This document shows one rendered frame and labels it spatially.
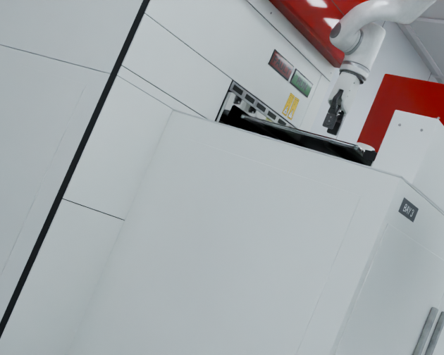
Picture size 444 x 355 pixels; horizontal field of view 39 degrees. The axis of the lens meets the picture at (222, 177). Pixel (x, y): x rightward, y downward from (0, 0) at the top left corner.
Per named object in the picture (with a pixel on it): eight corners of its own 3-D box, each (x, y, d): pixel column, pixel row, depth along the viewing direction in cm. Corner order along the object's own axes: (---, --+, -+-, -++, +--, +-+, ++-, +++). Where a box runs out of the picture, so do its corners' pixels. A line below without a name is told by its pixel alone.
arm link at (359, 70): (344, 69, 185) (340, 78, 185) (340, 58, 177) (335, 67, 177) (371, 77, 182) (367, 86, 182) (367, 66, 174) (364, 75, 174)
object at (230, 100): (213, 122, 168) (227, 90, 168) (290, 171, 202) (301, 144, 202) (218, 124, 166) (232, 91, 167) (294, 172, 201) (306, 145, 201)
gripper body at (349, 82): (343, 77, 186) (329, 110, 185) (337, 64, 176) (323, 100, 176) (367, 84, 183) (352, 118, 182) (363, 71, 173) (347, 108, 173)
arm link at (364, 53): (352, 58, 174) (375, 73, 178) (370, 16, 174) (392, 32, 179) (334, 60, 181) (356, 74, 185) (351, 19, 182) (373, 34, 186)
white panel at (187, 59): (110, 73, 140) (180, -84, 143) (283, 177, 204) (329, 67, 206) (119, 75, 138) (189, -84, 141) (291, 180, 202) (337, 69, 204)
